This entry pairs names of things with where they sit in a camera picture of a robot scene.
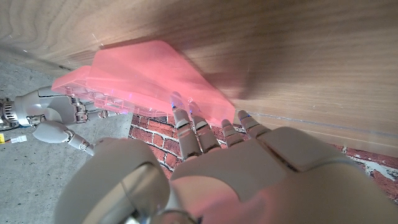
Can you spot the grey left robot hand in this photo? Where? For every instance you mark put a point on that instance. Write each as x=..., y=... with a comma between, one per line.
x=248, y=180

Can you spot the brick print backdrop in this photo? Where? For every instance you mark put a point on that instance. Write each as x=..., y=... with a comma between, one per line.
x=155, y=137

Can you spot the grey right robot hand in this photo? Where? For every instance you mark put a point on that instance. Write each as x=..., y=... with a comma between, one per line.
x=49, y=109

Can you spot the pink translucent pencil case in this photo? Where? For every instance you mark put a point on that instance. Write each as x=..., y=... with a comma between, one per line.
x=146, y=71

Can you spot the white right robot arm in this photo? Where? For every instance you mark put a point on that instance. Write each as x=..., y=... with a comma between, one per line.
x=7, y=112

